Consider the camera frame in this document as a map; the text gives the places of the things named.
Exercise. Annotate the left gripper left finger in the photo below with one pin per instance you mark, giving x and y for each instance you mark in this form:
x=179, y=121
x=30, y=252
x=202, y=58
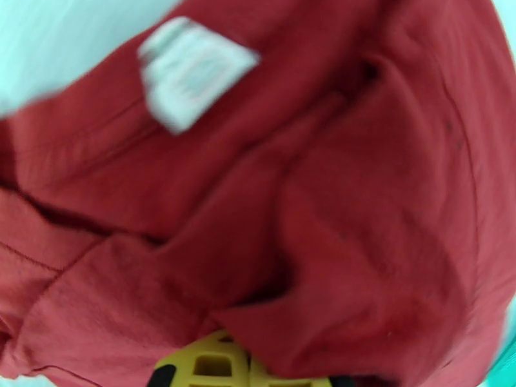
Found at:
x=209, y=365

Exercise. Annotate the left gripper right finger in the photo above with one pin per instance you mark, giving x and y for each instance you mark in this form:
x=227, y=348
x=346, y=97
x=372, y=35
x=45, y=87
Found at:
x=278, y=382

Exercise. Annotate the red garment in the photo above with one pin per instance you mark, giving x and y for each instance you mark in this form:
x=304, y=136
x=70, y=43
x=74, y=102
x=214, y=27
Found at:
x=322, y=196

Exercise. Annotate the teal plastic basket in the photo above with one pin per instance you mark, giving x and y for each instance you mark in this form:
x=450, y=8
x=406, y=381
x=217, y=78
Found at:
x=506, y=371

